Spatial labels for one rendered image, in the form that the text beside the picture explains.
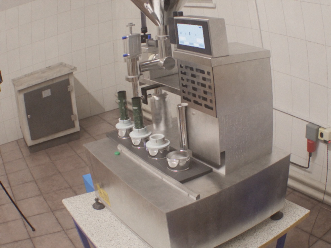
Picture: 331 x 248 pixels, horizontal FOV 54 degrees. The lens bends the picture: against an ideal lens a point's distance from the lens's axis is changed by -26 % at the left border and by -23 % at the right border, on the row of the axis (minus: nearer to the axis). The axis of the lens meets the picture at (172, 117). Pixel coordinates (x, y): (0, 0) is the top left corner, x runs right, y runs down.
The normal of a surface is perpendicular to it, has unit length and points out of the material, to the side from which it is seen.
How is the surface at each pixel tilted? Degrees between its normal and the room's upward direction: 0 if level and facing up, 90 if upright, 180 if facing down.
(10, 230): 0
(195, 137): 90
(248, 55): 90
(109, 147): 0
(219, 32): 90
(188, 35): 90
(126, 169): 0
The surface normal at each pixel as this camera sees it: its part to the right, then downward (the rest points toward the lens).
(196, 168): -0.09, -0.94
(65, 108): 0.53, 0.24
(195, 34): -0.84, 0.25
